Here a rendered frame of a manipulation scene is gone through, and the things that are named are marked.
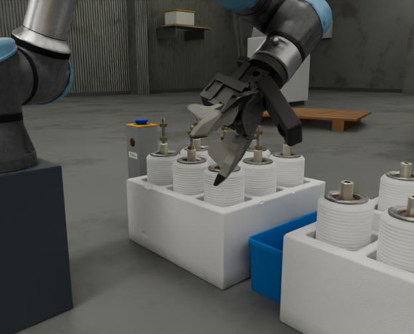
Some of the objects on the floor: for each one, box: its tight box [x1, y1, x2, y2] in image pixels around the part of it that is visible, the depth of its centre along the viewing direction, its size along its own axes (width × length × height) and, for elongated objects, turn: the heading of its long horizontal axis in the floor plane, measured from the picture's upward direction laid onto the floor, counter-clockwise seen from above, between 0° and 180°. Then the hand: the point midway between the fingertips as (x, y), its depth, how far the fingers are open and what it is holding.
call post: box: [126, 125, 158, 179], centre depth 130 cm, size 7×7×31 cm
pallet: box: [261, 108, 372, 131], centre depth 388 cm, size 117×80×11 cm
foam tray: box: [127, 175, 325, 290], centre depth 116 cm, size 39×39×18 cm
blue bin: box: [248, 211, 317, 304], centre depth 96 cm, size 30×11×12 cm, turn 132°
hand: (206, 167), depth 62 cm, fingers open, 14 cm apart
